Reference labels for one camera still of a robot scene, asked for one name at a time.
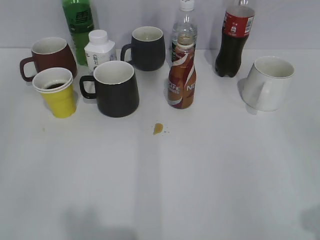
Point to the brown Nescafe coffee bottle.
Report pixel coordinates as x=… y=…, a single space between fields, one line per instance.
x=182 y=74

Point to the yellow paper cup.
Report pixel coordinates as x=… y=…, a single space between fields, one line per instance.
x=55 y=85

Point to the spilled coffee drop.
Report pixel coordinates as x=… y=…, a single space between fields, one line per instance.
x=160 y=128

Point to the black mug in front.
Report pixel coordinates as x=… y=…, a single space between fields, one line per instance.
x=114 y=87

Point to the black mug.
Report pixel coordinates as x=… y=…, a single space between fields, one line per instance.
x=147 y=48
x=114 y=87

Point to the black mug at back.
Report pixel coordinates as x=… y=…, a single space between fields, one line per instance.
x=147 y=48

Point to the small white milk bottle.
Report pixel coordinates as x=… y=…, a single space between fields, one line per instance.
x=100 y=49

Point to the clear water bottle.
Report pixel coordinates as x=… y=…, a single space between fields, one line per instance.
x=185 y=23

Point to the white ceramic mug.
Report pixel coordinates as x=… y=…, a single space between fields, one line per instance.
x=266 y=85

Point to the cola bottle red label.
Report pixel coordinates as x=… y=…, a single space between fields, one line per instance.
x=237 y=24

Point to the dark red ceramic mug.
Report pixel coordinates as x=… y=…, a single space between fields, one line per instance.
x=49 y=52

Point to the green soda bottle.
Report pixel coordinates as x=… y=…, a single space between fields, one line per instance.
x=80 y=23

